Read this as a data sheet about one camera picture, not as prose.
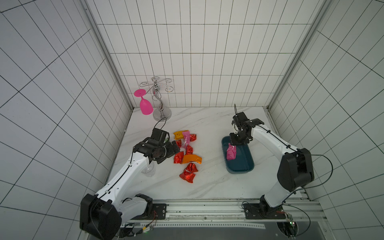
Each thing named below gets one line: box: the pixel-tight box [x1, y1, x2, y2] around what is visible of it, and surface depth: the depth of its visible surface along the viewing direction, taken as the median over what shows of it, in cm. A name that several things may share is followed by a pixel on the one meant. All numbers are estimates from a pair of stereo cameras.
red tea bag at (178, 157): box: [173, 151, 184, 165], surface depth 92 cm
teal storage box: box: [221, 136, 255, 174], surface depth 90 cm
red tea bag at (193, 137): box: [189, 134, 197, 142], surface depth 101 cm
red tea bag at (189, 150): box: [185, 144, 194, 155], surface depth 94 cm
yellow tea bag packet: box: [173, 130, 189, 140], surface depth 102 cm
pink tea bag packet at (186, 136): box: [178, 130, 190, 148], surface depth 97 cm
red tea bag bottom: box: [179, 171, 196, 183], surface depth 85 cm
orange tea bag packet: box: [182, 154, 202, 164], surface depth 90 cm
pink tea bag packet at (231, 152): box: [226, 143, 237, 160], surface depth 94 cm
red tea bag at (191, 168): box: [186, 162, 199, 174], surface depth 86 cm
